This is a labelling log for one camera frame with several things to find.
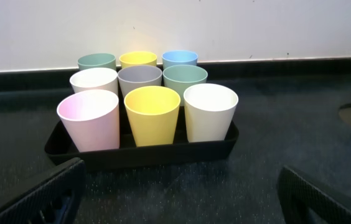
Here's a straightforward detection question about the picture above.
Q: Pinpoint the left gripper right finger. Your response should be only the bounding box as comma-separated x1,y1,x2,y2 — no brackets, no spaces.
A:
276,165,351,224

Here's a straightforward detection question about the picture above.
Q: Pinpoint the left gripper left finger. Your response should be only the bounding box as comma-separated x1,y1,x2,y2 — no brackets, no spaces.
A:
0,157,87,224

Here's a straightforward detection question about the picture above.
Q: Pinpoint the pink cup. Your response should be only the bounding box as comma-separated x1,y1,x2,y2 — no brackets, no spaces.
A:
56,89,121,153

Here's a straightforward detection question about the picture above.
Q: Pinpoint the white cup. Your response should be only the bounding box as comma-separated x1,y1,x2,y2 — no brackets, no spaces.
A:
69,67,119,95
183,83,239,144

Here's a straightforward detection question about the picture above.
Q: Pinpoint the yellow cup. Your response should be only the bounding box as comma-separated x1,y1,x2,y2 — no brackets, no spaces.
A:
123,85,182,147
119,50,158,69

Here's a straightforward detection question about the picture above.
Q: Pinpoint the black tray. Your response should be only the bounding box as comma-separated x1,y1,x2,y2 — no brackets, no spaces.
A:
44,102,240,170

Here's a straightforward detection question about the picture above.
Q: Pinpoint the green cup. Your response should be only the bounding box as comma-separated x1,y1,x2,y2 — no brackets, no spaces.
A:
77,52,117,72
162,64,208,107

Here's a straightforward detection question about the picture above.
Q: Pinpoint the grey cup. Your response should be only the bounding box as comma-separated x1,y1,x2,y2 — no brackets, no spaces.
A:
117,65,163,99

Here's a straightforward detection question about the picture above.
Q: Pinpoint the blue cup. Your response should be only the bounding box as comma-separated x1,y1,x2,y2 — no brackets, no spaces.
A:
161,50,199,70

